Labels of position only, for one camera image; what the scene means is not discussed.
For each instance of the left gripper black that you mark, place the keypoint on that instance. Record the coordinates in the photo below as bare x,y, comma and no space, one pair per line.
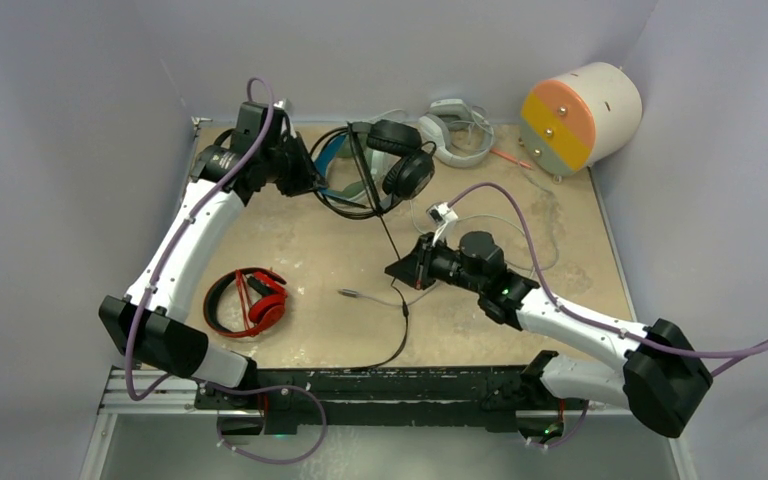
307,177

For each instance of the mint green headphones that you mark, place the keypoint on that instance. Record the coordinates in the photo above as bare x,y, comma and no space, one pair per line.
336,164

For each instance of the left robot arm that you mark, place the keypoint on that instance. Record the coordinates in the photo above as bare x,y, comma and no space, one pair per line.
148,322

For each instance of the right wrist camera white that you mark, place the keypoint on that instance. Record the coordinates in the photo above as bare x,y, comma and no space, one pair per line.
445,219

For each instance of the orange pen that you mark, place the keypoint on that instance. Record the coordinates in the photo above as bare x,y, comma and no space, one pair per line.
510,158

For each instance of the white grey headphones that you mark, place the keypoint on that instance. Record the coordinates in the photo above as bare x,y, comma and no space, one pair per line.
446,117

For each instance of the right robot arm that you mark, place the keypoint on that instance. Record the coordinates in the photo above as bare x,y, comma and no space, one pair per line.
651,370

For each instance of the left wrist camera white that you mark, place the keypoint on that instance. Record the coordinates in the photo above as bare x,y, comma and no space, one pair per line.
284,105

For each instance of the round pastel drawer cabinet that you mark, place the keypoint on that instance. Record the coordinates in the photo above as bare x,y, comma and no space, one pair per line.
572,120

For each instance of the red headphones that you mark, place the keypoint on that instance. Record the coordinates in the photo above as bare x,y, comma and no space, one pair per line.
262,295

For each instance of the black blue headphones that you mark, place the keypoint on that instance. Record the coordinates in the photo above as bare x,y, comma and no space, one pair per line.
393,161

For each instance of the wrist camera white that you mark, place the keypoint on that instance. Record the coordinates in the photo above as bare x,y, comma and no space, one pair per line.
284,105
445,219

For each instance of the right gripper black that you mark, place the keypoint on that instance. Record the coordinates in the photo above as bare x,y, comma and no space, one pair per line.
415,270

